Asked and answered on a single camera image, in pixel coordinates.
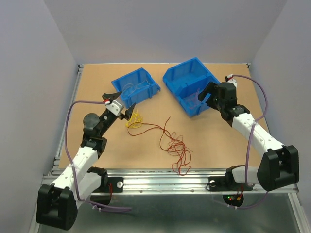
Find yellow wires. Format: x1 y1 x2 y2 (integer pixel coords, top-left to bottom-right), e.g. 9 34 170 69
125 109 143 129

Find small blue plastic bin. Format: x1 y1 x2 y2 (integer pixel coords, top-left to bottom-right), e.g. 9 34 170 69
111 67 161 108

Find red wires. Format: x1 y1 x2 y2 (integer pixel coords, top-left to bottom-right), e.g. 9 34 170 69
127 116 194 176

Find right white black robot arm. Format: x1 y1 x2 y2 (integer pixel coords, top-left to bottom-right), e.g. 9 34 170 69
198 82 299 191

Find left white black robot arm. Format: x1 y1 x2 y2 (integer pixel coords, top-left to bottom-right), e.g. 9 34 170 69
36 92 135 230

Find large blue divided bin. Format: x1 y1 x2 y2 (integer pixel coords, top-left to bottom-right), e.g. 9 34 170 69
163 57 220 117

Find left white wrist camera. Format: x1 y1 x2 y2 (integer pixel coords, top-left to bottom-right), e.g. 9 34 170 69
106 100 124 117

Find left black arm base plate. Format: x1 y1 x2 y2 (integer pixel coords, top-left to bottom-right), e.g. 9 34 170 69
78 172 124 196

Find aluminium extrusion rail frame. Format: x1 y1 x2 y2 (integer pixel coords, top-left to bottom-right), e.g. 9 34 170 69
36 58 311 233

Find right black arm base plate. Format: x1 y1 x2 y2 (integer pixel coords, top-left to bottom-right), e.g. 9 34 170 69
206 176 253 192

